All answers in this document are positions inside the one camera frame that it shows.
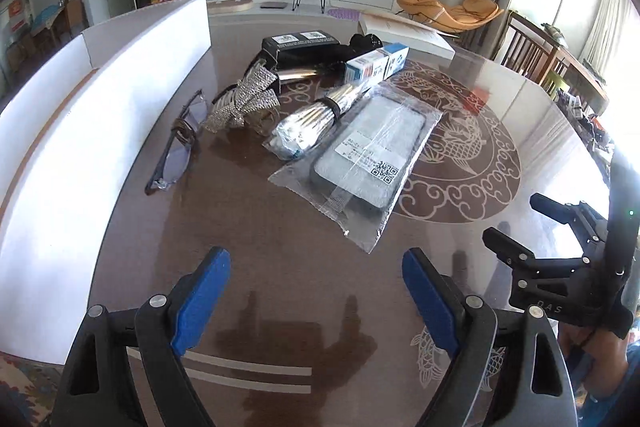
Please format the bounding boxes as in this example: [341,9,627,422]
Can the black velvet scrunchie bundle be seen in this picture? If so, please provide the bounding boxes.
[348,34,383,54]

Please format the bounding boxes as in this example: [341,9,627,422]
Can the person right hand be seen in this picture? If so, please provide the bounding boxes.
[558,323,628,399]

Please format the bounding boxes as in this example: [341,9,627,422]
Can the wooden dining chair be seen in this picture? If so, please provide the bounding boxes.
[491,10,608,112]

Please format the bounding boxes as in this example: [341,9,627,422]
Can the phone case in plastic bag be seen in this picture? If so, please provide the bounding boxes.
[269,82,442,253]

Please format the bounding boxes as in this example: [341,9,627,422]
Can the blue tinted glasses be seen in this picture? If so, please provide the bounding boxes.
[144,90,208,195]

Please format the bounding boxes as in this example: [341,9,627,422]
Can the orange lounge chair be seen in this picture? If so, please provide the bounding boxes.
[396,0,503,34]

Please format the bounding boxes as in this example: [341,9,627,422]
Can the white flat box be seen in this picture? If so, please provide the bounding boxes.
[358,12,456,60]

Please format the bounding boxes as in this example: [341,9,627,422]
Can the blue white small box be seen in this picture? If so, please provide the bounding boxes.
[344,43,409,88]

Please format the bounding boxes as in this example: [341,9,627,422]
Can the white storage box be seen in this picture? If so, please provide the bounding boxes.
[1,0,210,365]

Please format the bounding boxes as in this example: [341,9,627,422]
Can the cotton swabs bag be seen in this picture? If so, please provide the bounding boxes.
[262,83,368,161]

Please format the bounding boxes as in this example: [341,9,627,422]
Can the rhinestone bow hair clip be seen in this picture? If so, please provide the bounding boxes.
[203,58,280,133]

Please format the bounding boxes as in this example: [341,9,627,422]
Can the black rectangular box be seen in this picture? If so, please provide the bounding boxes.
[256,30,348,72]

